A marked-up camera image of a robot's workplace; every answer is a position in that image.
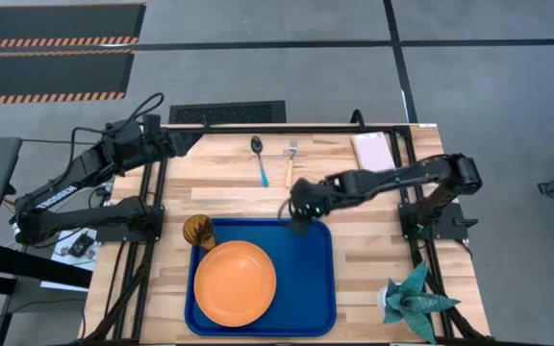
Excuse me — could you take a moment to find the black hazard-striped floor mat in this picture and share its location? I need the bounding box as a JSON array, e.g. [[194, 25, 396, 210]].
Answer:
[[0, 2, 147, 50], [0, 49, 137, 106]]

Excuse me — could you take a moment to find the orange plate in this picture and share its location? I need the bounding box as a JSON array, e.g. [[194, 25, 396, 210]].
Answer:
[[192, 239, 278, 329]]

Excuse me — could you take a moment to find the blue plastic tray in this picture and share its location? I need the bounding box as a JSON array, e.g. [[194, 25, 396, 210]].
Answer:
[[184, 217, 338, 338]]

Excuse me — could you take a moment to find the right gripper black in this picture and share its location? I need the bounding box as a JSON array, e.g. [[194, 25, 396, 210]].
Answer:
[[287, 176, 339, 237]]

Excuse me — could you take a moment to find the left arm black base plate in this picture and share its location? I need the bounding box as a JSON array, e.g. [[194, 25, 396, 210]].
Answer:
[[95, 205, 166, 243]]

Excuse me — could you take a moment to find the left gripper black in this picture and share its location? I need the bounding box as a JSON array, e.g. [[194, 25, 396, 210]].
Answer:
[[149, 127, 205, 160]]

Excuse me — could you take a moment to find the black floor vent grille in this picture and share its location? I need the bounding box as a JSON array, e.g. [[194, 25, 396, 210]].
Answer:
[[167, 99, 288, 125]]

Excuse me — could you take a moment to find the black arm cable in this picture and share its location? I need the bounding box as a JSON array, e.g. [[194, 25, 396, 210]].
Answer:
[[66, 91, 165, 180]]

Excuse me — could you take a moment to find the black aluminium table frame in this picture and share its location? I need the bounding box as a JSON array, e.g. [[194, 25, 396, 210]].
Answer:
[[79, 122, 492, 346]]

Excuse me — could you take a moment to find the teal plant in white pot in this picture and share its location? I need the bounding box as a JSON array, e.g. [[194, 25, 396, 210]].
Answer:
[[375, 260, 462, 346]]

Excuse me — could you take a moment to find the amber faceted plastic cup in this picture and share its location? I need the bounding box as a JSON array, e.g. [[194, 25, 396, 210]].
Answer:
[[182, 213, 218, 253]]

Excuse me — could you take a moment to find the spoon with blue handle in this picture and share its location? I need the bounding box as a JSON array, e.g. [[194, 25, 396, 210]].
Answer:
[[250, 135, 271, 189]]

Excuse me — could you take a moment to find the small black device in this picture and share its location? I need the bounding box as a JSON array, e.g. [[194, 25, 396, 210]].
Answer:
[[66, 231, 97, 259]]

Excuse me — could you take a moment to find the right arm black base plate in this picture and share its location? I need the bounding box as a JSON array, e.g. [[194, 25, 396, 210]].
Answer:
[[397, 201, 479, 242]]

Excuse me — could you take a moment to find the white paper sheet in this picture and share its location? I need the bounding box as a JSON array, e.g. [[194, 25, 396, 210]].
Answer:
[[39, 229, 101, 293]]

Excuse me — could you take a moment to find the fork with cream handle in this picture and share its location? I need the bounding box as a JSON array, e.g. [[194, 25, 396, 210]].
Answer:
[[284, 138, 299, 189]]

